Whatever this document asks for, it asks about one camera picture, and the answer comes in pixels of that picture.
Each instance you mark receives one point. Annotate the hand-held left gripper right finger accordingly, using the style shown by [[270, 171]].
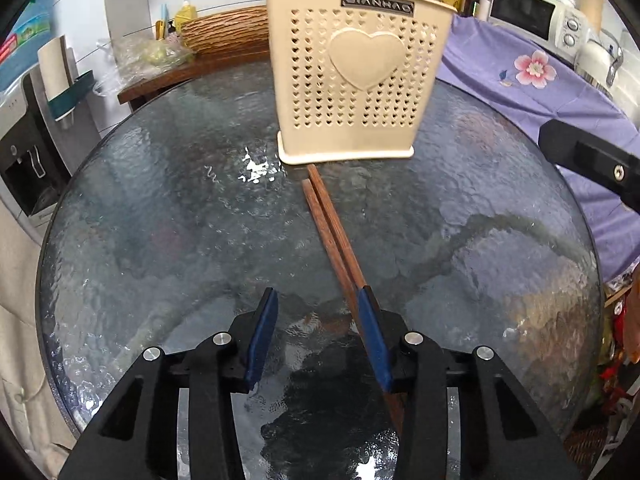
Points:
[[372, 332]]

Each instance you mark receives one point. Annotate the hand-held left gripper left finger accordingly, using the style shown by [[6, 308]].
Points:
[[260, 332]]

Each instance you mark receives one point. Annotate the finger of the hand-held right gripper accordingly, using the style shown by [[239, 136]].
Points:
[[590, 160]]

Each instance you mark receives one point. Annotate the cream perforated utensil holder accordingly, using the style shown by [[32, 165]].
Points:
[[310, 85]]

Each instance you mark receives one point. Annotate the purple floral cloth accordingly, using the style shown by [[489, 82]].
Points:
[[525, 105]]

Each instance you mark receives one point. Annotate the white kettle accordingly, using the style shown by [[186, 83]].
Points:
[[592, 60]]

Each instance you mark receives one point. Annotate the beige rolled mat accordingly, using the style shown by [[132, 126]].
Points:
[[591, 7]]

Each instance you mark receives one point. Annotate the white microwave oven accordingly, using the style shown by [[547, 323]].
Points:
[[530, 12]]

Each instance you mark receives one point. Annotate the colourful snack packets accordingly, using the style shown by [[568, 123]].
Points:
[[622, 350]]

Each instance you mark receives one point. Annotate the beige cloth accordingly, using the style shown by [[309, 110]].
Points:
[[20, 320]]

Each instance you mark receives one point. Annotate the dark wooden counter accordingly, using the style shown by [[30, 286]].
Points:
[[200, 72]]

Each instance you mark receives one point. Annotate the white water dispenser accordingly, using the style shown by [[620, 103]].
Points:
[[30, 160]]

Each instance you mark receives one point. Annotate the clear plastic bags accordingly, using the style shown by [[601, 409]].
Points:
[[145, 60]]

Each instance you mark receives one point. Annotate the teal cup holder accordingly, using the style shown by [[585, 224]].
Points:
[[75, 97]]

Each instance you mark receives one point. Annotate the brown woven basin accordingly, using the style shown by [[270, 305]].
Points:
[[225, 30]]

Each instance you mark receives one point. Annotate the blue toothbrush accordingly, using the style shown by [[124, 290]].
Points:
[[164, 20]]

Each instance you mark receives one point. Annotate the yellow soap dispenser bottle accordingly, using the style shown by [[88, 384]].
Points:
[[185, 10]]

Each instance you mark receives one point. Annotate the white paper cup stack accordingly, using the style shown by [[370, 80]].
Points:
[[56, 67]]

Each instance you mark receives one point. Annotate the blue water jug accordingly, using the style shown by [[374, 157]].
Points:
[[25, 30]]

